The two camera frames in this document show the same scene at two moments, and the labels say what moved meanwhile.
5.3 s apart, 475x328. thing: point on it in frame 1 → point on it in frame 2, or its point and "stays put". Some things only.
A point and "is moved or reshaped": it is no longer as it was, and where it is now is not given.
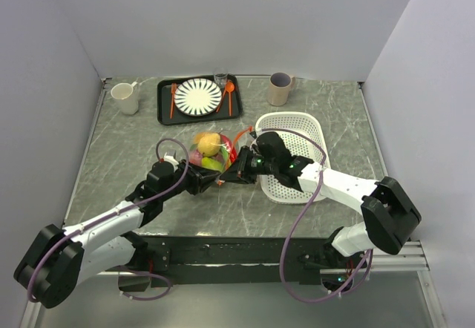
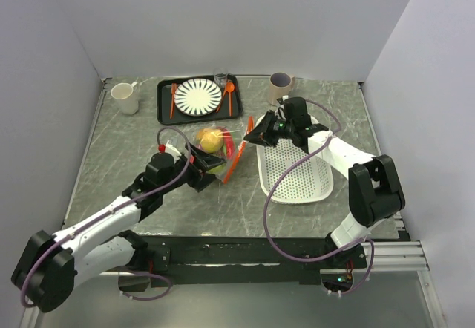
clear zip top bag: x=214 y=151 is moved or reshaped
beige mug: x=280 y=84 stays put
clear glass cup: x=220 y=76 stays put
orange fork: x=173 y=90 stays put
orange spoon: x=229 y=87 stays put
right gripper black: x=240 y=172 → x=262 y=133
